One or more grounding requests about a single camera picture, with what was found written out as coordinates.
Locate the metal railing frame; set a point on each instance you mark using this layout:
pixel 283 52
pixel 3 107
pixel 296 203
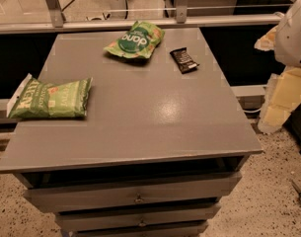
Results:
pixel 63 16

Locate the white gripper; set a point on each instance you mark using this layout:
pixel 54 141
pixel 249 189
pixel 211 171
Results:
pixel 293 43

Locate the grey drawer cabinet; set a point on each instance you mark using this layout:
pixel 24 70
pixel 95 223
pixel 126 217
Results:
pixel 144 121

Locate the middle grey drawer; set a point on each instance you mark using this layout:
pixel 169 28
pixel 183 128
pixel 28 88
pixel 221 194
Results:
pixel 146 215

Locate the bottom grey drawer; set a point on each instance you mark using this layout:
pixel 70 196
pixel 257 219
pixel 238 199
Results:
pixel 181 229

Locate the black candy bar wrapper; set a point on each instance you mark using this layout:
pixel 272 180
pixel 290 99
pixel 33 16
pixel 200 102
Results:
pixel 184 61

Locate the grey drawer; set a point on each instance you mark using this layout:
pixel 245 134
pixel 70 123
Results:
pixel 181 229
pixel 106 195
pixel 146 215

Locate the green jalapeno chip bag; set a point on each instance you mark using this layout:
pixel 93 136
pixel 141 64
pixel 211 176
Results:
pixel 38 100

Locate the green round-logo snack bag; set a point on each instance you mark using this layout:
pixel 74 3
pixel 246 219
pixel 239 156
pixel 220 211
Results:
pixel 139 42

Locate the top grey drawer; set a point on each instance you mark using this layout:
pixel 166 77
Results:
pixel 106 195

